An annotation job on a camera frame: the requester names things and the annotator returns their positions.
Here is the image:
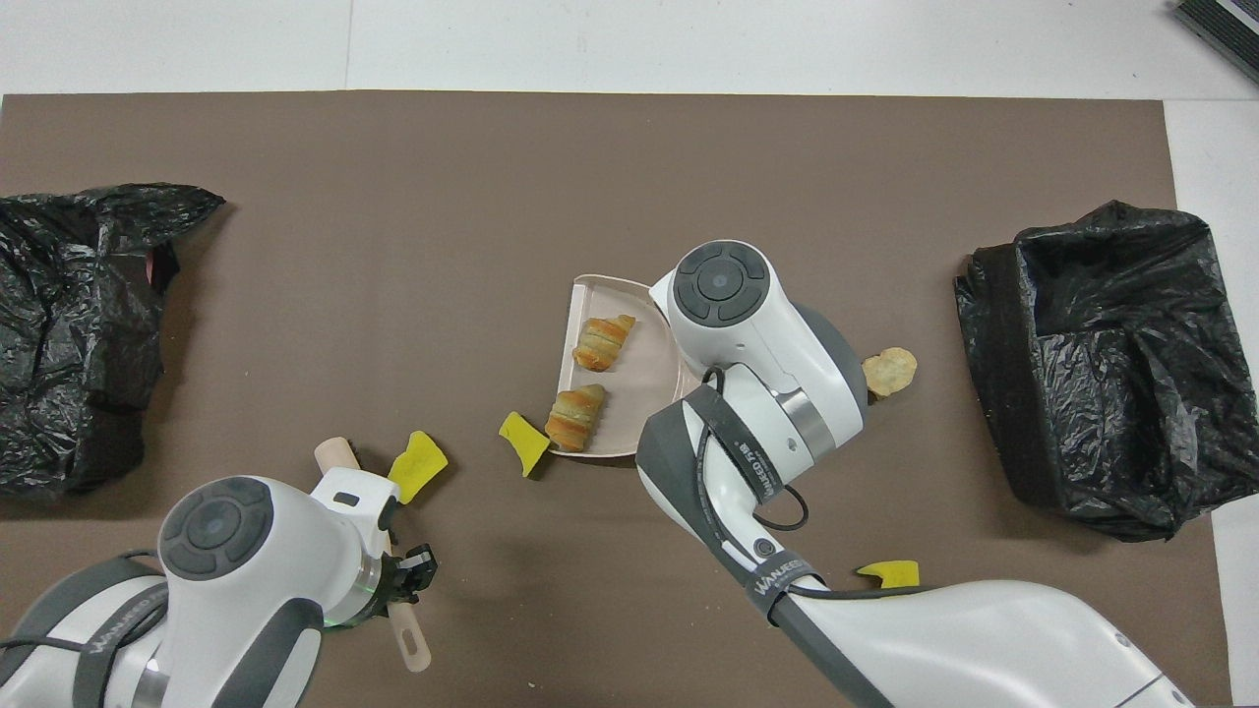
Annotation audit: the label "beige plastic dustpan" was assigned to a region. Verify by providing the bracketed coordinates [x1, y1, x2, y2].
[557, 274, 704, 460]

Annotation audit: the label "dark grey ribbed panel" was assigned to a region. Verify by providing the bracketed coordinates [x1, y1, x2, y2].
[1173, 0, 1259, 87]

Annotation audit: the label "yellow green sponge piece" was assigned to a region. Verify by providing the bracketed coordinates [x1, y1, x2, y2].
[498, 411, 552, 480]

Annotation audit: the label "notched yellow sponge piece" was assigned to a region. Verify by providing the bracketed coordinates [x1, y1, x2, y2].
[856, 560, 922, 591]

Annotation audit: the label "open black trash bag bin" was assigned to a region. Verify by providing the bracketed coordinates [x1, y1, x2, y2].
[952, 200, 1259, 544]

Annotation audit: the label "crumpled black trash bag bin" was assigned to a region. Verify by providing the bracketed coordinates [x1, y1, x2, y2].
[0, 182, 227, 498]

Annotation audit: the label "beige hand brush black bristles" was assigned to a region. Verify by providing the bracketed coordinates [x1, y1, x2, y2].
[313, 436, 434, 675]

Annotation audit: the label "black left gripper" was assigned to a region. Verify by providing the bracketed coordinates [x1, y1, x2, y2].
[374, 543, 437, 616]

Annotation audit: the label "brown table mat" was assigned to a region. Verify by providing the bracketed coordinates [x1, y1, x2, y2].
[0, 91, 1230, 708]

